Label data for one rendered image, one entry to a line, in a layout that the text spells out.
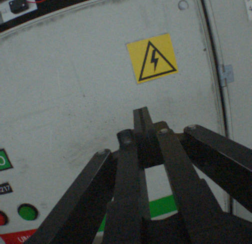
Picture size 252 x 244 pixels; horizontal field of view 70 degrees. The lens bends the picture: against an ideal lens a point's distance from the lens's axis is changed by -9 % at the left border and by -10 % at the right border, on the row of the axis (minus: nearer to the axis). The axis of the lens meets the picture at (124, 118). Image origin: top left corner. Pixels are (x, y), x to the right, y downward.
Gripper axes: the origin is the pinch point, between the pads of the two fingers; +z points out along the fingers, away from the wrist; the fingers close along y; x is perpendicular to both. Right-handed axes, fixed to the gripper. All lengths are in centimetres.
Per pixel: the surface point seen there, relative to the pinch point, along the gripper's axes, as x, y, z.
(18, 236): -15.2, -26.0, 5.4
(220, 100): -10.8, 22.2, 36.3
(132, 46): 7.9, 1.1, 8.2
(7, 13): 29, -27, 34
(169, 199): -15.2, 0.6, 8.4
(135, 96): 1.9, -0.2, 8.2
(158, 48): 6.8, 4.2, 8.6
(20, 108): 5.0, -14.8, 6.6
